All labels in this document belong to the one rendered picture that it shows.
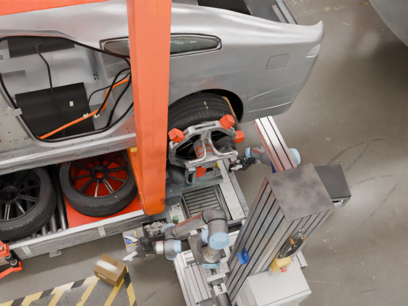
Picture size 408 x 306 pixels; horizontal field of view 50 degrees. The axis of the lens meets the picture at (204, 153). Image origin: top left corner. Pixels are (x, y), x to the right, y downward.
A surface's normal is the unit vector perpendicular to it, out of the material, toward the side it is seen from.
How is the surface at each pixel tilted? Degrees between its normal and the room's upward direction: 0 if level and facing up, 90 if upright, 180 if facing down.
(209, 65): 81
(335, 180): 0
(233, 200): 0
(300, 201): 0
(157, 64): 90
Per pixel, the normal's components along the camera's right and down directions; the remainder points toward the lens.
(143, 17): 0.32, 0.82
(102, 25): 0.33, 0.06
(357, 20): 0.09, -0.53
